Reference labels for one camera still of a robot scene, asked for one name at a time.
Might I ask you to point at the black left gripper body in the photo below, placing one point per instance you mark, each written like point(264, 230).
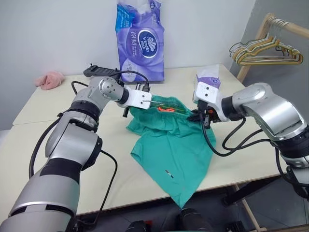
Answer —
point(125, 113)

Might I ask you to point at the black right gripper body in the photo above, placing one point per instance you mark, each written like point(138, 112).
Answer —
point(205, 112)

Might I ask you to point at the green shorts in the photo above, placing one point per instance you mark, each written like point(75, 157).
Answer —
point(173, 149)

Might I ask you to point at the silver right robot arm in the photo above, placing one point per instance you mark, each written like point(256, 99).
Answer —
point(270, 108)

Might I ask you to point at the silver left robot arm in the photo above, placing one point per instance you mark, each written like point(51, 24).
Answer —
point(62, 149)

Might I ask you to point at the small purple tissue pack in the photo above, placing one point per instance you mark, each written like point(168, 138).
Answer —
point(212, 77)

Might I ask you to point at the black handheld controller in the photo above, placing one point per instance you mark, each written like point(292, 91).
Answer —
point(101, 71)

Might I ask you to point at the purple tissue multipack bag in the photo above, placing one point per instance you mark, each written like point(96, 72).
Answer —
point(142, 43)

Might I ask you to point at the pink fluffy cloth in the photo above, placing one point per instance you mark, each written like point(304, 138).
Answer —
point(49, 81)

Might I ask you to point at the dark rounded shape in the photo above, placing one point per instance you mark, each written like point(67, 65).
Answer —
point(193, 221)
point(140, 227)

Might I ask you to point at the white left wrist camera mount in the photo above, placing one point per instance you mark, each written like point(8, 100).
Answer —
point(136, 99)

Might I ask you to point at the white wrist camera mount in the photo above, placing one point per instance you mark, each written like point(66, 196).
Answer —
point(136, 99)
point(208, 94)

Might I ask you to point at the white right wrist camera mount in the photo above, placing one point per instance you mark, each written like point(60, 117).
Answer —
point(208, 94)

